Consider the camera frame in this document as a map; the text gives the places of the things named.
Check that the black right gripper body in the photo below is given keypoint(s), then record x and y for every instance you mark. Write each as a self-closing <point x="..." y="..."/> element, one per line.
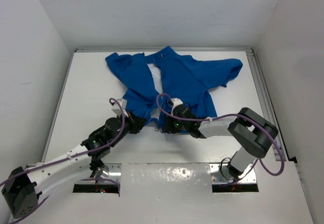
<point x="175" y="126"/>

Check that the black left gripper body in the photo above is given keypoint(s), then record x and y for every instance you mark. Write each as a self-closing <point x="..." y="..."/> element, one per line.
<point x="130" y="124"/>

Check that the blue zip-up jacket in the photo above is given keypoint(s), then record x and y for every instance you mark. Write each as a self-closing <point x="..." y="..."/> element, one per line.
<point x="182" y="77"/>

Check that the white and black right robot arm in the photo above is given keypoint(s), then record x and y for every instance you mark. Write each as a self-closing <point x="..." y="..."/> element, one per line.
<point x="254" y="134"/>

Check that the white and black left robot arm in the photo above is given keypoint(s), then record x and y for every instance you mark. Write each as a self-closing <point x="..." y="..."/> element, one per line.
<point x="25" y="188"/>

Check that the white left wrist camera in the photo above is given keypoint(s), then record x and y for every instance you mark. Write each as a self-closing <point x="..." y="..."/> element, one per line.
<point x="119" y="107"/>

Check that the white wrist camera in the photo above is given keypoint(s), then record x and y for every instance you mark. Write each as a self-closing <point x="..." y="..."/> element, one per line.
<point x="119" y="107"/>
<point x="175" y="102"/>

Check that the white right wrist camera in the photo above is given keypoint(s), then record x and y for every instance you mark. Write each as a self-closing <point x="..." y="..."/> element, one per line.
<point x="175" y="102"/>

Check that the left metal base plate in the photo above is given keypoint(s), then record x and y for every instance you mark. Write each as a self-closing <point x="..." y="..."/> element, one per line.
<point x="109" y="174"/>

